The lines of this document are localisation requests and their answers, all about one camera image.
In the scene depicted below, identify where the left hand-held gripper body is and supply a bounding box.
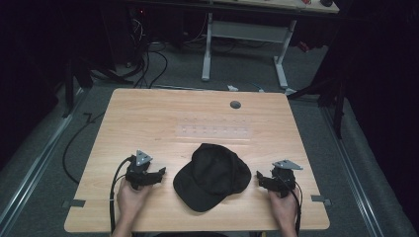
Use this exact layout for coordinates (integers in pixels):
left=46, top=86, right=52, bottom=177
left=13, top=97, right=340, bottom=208
left=125, top=149, right=160, bottom=191

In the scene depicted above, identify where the person's left hand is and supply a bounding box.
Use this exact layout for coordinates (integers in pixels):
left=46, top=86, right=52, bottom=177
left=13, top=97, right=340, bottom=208
left=116, top=178, right=153, bottom=225

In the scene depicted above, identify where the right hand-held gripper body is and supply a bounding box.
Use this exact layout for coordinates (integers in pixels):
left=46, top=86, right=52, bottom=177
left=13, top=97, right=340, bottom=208
left=269, top=159, right=304, bottom=199

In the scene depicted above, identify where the person's right hand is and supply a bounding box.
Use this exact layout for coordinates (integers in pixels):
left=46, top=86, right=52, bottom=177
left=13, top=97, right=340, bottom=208
left=267, top=186, right=301, bottom=229

